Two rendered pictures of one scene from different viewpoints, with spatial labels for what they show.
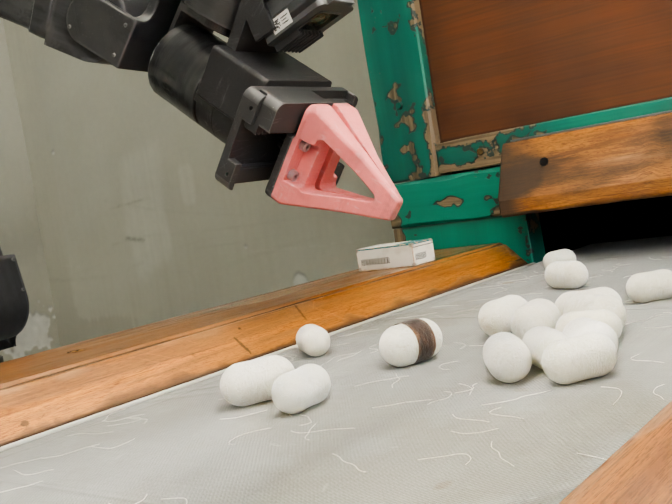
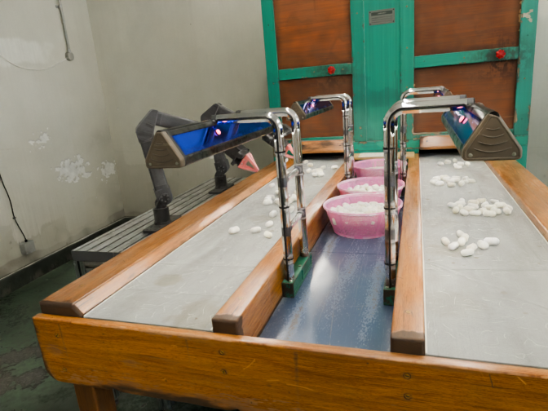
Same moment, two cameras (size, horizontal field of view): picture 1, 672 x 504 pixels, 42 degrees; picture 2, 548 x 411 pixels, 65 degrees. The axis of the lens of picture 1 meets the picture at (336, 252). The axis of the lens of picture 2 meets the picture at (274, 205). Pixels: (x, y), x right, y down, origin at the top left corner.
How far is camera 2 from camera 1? 1.71 m
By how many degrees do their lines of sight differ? 22
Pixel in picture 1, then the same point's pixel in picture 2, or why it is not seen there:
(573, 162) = (308, 146)
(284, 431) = not seen: hidden behind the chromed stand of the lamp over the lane
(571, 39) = (307, 125)
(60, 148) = (121, 108)
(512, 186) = not seen: hidden behind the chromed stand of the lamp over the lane
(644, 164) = (319, 148)
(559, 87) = (305, 132)
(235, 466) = not seen: hidden behind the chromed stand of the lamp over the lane
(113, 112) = (145, 99)
